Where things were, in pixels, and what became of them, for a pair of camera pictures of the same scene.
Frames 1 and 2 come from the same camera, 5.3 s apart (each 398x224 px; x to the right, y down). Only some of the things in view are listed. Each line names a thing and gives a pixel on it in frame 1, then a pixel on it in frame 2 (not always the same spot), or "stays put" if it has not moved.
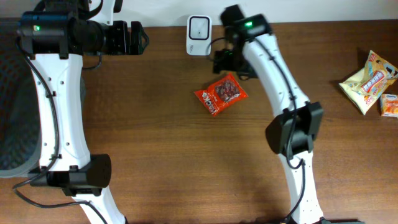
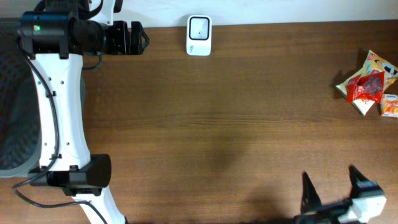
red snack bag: (221, 94) -> (365, 86)
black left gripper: (134, 37) stays put
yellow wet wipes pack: (363, 86) stays put
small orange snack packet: (389, 105) stays put
